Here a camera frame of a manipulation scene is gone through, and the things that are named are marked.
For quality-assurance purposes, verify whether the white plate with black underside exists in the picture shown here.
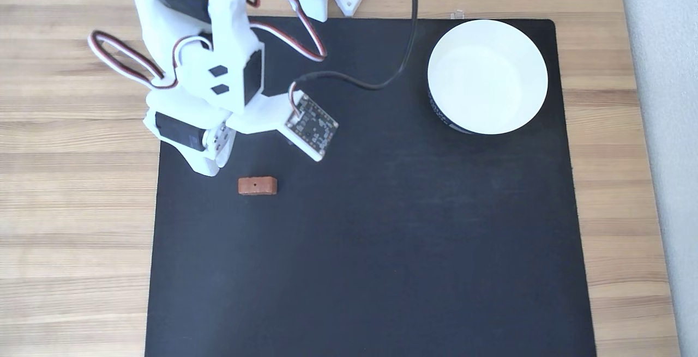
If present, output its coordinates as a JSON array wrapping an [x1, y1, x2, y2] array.
[[427, 19, 549, 136]]

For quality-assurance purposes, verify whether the black camera cable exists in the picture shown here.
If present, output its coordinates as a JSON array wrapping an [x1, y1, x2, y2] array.
[[288, 0, 419, 117]]

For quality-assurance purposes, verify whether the black desk mat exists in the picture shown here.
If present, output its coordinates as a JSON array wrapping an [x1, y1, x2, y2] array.
[[145, 16, 598, 357]]

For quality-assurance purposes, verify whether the gripper camera with white mount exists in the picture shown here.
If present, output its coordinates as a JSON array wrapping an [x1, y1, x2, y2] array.
[[226, 91, 340, 162]]

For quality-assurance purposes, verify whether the red white black servo cable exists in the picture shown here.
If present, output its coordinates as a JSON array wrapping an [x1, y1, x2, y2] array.
[[87, 29, 214, 90], [221, 0, 328, 63]]

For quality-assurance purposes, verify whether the red brick toy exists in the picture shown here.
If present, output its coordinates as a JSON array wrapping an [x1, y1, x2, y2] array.
[[238, 176, 278, 196]]

